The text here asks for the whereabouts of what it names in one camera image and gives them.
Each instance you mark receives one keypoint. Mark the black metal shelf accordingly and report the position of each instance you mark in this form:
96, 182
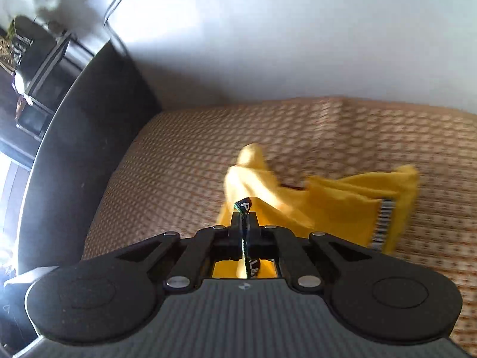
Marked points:
39, 64

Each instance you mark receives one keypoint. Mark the yellow garment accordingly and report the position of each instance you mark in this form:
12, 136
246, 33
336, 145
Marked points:
370, 209

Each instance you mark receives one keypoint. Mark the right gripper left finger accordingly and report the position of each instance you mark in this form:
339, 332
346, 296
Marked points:
201, 252

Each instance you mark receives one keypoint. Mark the woven brown seat mat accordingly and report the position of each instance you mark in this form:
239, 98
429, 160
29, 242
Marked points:
172, 176

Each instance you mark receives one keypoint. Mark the black leather sofa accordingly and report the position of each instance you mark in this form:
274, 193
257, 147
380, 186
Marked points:
102, 113

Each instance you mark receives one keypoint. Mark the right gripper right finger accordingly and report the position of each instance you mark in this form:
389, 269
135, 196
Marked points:
282, 247

